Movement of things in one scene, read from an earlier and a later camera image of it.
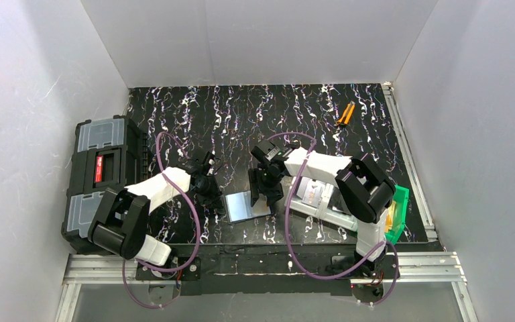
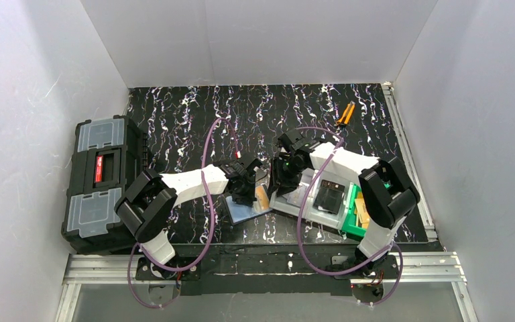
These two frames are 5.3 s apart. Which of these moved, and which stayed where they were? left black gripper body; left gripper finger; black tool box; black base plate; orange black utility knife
Moved: left black gripper body; left gripper finger
Stayed: black base plate; orange black utility knife; black tool box
